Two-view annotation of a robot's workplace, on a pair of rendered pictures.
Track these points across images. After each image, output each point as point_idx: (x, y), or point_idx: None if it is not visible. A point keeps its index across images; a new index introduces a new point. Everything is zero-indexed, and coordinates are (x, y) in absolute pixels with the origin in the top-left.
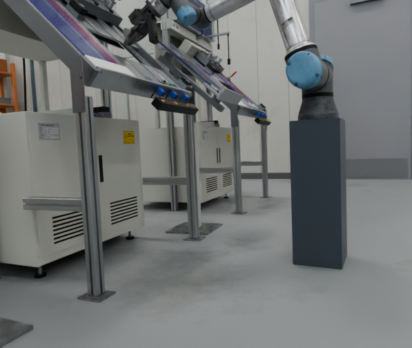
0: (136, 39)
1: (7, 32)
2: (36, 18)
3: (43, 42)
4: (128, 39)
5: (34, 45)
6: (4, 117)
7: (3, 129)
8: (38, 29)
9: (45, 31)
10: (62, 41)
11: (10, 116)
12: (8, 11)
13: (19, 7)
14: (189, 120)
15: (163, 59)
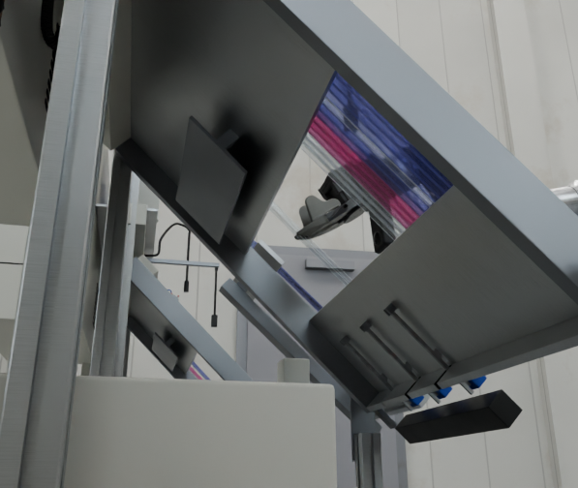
0: (325, 228)
1: (12, 85)
2: (416, 83)
3: (444, 157)
4: (323, 225)
5: None
6: (204, 401)
7: (190, 459)
8: (421, 113)
9: (451, 127)
10: (522, 173)
11: (243, 398)
12: (26, 31)
13: (342, 31)
14: (378, 456)
15: (236, 289)
